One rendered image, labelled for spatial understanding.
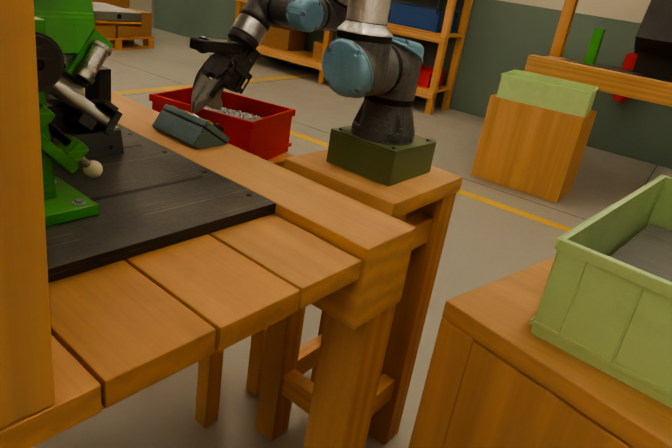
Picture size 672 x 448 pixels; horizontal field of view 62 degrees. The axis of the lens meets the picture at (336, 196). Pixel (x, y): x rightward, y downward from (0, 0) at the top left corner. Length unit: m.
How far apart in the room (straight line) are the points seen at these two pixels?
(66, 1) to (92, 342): 0.68
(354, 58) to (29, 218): 0.78
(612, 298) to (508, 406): 0.24
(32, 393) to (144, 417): 1.28
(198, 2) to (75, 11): 8.05
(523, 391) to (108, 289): 0.62
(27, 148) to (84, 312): 0.29
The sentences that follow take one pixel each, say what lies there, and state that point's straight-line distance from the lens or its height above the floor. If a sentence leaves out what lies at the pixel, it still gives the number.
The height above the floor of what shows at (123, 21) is 1.11.
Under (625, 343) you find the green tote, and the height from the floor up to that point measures 0.85.
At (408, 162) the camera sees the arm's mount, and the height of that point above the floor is 0.90.
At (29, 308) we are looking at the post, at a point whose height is 0.99.
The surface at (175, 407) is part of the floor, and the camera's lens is 1.86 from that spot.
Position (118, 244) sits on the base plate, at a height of 0.90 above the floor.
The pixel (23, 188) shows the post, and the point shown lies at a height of 1.10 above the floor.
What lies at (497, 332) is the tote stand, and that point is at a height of 0.79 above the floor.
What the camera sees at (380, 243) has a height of 0.90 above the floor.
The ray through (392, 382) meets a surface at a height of 0.24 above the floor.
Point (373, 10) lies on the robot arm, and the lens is 1.16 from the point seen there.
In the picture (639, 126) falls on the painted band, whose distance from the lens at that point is 6.25.
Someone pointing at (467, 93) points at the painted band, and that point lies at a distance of 6.65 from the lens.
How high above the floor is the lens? 1.28
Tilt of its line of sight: 22 degrees down
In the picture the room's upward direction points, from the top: 9 degrees clockwise
